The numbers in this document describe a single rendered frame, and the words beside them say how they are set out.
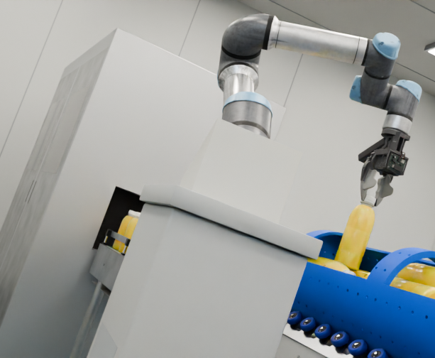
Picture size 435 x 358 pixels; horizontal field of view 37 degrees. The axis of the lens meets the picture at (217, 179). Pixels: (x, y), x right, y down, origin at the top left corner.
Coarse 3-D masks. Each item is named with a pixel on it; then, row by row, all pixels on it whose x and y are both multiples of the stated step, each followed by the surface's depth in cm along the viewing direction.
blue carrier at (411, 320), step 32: (384, 256) 181; (416, 256) 148; (320, 288) 166; (352, 288) 153; (384, 288) 144; (320, 320) 169; (352, 320) 153; (384, 320) 141; (416, 320) 132; (416, 352) 132
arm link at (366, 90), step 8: (360, 80) 185; (368, 80) 182; (376, 80) 181; (384, 80) 181; (352, 88) 186; (360, 88) 185; (368, 88) 183; (376, 88) 182; (384, 88) 184; (352, 96) 187; (360, 96) 186; (368, 96) 185; (376, 96) 184; (384, 96) 184; (368, 104) 188; (376, 104) 186; (384, 104) 185
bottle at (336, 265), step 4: (320, 256) 184; (308, 260) 185; (312, 260) 183; (316, 260) 182; (320, 260) 181; (324, 260) 180; (328, 260) 179; (332, 260) 178; (320, 264) 179; (324, 264) 177; (328, 264) 176; (332, 264) 175; (336, 264) 174; (340, 264) 174; (344, 264) 176; (332, 268) 174; (336, 268) 173; (340, 268) 173; (344, 268) 173; (348, 268) 175
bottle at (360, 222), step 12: (360, 204) 185; (372, 204) 183; (360, 216) 181; (372, 216) 181; (348, 228) 182; (360, 228) 180; (372, 228) 182; (348, 240) 180; (360, 240) 180; (336, 252) 183; (348, 252) 179; (360, 252) 180; (348, 264) 179
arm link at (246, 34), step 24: (240, 24) 180; (264, 24) 177; (288, 24) 179; (240, 48) 181; (264, 48) 181; (288, 48) 180; (312, 48) 178; (336, 48) 177; (360, 48) 176; (384, 48) 174; (384, 72) 179
